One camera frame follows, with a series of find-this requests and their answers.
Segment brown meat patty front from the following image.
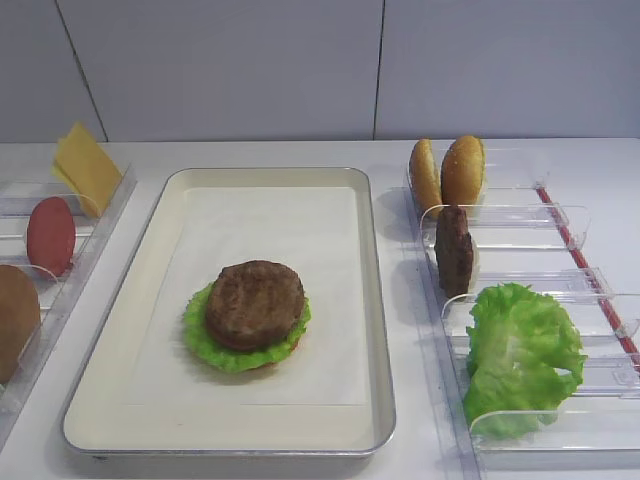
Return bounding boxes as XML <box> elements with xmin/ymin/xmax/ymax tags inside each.
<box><xmin>206</xmin><ymin>260</ymin><xmax>305</xmax><ymax>343</ymax></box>

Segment brown meat patty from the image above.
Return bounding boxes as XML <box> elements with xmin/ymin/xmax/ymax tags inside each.
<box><xmin>206</xmin><ymin>260</ymin><xmax>305</xmax><ymax>343</ymax></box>
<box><xmin>435</xmin><ymin>205</ymin><xmax>474</xmax><ymax>298</ymax></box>

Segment brown meat patty rear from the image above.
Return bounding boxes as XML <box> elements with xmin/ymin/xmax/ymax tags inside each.
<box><xmin>435</xmin><ymin>205</ymin><xmax>474</xmax><ymax>298</ymax></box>

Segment green lettuce on tray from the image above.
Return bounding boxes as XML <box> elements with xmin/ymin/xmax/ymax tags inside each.
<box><xmin>182</xmin><ymin>281</ymin><xmax>312</xmax><ymax>374</ymax></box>

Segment green lettuce leaf in rack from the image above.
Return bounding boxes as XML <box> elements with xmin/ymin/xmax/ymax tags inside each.
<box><xmin>463</xmin><ymin>283</ymin><xmax>587</xmax><ymax>440</ymax></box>

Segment yellow cheese slice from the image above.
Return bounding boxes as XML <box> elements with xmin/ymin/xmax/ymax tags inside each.
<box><xmin>52</xmin><ymin>122</ymin><xmax>123</xmax><ymax>218</ymax></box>

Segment tomato slice in left rack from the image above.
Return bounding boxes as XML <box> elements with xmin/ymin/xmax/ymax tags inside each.
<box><xmin>26</xmin><ymin>196</ymin><xmax>76</xmax><ymax>277</ymax></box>

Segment white paper tray liner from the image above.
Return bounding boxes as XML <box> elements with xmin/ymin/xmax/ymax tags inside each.
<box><xmin>131</xmin><ymin>187</ymin><xmax>367</xmax><ymax>405</ymax></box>

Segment bun half far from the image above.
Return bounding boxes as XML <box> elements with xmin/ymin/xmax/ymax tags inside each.
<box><xmin>409</xmin><ymin>139</ymin><xmax>442</xmax><ymax>219</ymax></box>

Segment bun half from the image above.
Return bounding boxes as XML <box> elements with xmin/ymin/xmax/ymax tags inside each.
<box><xmin>409</xmin><ymin>139</ymin><xmax>442</xmax><ymax>219</ymax></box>
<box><xmin>441</xmin><ymin>135</ymin><xmax>486</xmax><ymax>205</ymax></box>

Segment bun half near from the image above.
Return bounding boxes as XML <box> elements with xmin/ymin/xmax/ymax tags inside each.
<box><xmin>441</xmin><ymin>135</ymin><xmax>486</xmax><ymax>205</ymax></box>

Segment clear acrylic rack right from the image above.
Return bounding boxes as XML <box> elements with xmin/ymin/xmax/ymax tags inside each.
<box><xmin>405</xmin><ymin>136</ymin><xmax>639</xmax><ymax>479</ymax></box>

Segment clear acrylic rack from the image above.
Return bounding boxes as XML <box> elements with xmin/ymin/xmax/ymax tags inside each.
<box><xmin>405</xmin><ymin>136</ymin><xmax>639</xmax><ymax>479</ymax></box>
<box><xmin>1</xmin><ymin>166</ymin><xmax>136</xmax><ymax>437</ymax></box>

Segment white metal tray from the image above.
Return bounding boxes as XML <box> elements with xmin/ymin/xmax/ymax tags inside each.
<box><xmin>62</xmin><ymin>167</ymin><xmax>395</xmax><ymax>456</ymax></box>

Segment clear acrylic rack left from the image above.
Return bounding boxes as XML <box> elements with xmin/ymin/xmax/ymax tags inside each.
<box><xmin>1</xmin><ymin>166</ymin><xmax>136</xmax><ymax>437</ymax></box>

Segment bun bottom in left rack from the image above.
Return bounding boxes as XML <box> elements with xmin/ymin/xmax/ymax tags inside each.
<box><xmin>0</xmin><ymin>265</ymin><xmax>40</xmax><ymax>383</ymax></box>

